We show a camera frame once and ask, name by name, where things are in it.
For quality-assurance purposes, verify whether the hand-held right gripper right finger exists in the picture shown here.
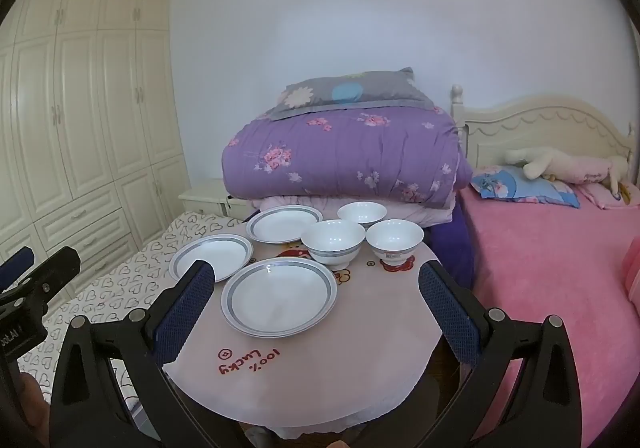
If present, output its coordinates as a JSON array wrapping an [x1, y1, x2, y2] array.
[[415, 259, 583, 448]]

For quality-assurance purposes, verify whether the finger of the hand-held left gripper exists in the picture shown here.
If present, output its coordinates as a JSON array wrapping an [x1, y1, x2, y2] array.
[[0, 248, 35, 284], [0, 246, 82, 309]]

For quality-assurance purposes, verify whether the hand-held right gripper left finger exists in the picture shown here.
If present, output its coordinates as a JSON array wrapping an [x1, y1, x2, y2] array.
[[50, 259, 221, 448]]

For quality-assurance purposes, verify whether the white plate with grey rim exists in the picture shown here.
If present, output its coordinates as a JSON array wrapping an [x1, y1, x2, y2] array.
[[245, 204, 324, 245], [221, 256, 338, 339], [168, 234, 255, 284]]

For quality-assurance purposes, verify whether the white bowl with grey band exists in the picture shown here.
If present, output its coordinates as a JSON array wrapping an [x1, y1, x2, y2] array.
[[365, 219, 425, 268]]

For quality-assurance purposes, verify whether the shallow white bowl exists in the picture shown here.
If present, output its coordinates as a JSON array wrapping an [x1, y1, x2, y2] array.
[[337, 201, 387, 229]]

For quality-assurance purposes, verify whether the large white bowl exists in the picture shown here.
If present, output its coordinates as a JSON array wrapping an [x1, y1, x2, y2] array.
[[301, 219, 367, 271]]

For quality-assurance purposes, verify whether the dark purple cloth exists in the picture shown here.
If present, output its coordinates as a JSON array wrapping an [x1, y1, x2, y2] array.
[[427, 198, 476, 289]]

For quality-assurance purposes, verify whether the heart print bed sheet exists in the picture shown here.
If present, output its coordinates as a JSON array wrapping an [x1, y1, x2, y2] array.
[[20, 210, 246, 429]]

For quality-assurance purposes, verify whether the pink bed blanket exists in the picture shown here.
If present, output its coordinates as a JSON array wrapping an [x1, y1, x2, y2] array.
[[457, 188, 640, 448]]

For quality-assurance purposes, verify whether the cream nightstand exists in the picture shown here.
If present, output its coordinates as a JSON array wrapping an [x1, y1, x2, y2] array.
[[178, 178, 248, 219]]

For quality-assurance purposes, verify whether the round pink printed table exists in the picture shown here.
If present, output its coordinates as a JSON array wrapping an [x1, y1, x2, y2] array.
[[162, 215, 446, 434]]

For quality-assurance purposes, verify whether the blue floral pillow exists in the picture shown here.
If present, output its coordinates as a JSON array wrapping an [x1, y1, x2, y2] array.
[[470, 165, 582, 209]]

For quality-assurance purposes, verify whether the cream wardrobe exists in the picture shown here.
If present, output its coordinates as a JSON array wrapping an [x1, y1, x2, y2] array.
[[0, 0, 188, 279]]

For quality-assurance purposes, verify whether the folded pale pink blanket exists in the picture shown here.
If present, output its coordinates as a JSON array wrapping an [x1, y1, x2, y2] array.
[[245, 193, 456, 229]]

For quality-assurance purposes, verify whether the white plush toy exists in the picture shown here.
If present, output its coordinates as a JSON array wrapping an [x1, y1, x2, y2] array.
[[504, 146, 632, 196]]

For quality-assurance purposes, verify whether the pink pillow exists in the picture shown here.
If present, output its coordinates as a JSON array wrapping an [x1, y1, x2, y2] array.
[[577, 178, 640, 211]]

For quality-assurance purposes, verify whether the purple floral quilt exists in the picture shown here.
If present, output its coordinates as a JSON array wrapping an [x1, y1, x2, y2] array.
[[221, 105, 473, 211]]

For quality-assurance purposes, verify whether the cream bed headboard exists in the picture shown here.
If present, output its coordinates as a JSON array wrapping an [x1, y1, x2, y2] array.
[[450, 84, 636, 169]]

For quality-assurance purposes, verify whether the grey floral pillow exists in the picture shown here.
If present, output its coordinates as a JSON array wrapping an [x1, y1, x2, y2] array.
[[265, 67, 436, 121]]

